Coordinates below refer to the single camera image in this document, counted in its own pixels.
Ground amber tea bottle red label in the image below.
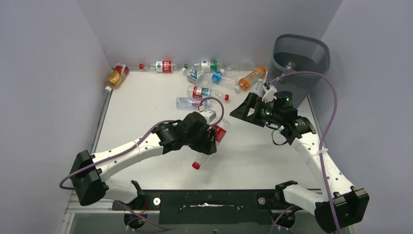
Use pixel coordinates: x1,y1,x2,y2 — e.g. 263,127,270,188
105,63,130,92

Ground crushed bottle white blue label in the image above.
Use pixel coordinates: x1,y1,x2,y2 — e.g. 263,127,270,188
181,68,212,88

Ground red cap bottle at wall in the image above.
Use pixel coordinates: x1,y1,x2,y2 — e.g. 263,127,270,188
138,60,177,73

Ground aluminium frame rail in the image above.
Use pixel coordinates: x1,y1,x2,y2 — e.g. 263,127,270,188
66,193,113,214

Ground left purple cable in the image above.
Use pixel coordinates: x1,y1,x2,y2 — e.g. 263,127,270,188
59,97,225,191

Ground grey mesh waste bin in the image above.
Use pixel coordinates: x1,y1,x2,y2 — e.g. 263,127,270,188
266,34,330,108

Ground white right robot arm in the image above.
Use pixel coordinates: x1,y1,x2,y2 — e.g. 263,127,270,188
230,91,370,233

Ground red label bottle blue picture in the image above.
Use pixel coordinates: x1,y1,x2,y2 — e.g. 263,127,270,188
187,85,229,101

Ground clear Ganten water bottle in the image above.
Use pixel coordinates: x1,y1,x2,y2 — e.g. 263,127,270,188
175,97,211,111

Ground crushed clear bottle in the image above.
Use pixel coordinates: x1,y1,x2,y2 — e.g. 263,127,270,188
223,62,256,72

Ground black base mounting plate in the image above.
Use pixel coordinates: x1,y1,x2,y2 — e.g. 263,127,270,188
112,189,288,233

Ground green cap bottle at wall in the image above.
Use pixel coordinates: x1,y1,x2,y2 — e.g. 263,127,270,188
184,60,224,72

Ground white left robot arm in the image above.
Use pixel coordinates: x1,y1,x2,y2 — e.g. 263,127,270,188
69,110,217,206

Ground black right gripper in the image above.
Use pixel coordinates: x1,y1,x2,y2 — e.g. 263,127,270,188
229,93,282,127

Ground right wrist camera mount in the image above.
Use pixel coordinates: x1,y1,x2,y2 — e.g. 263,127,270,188
262,83,278,103

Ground orange juice bottle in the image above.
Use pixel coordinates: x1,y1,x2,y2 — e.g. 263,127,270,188
235,66,266,91

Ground red label Nongfu water bottle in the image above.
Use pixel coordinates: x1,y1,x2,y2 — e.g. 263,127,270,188
191,118,231,170

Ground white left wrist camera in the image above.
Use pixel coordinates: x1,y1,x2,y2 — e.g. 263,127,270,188
199,110,217,124

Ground clear bottle blue label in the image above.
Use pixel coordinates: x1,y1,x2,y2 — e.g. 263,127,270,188
211,70,241,93

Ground white blue label tea bottle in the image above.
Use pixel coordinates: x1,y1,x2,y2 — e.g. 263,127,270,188
251,79,264,97

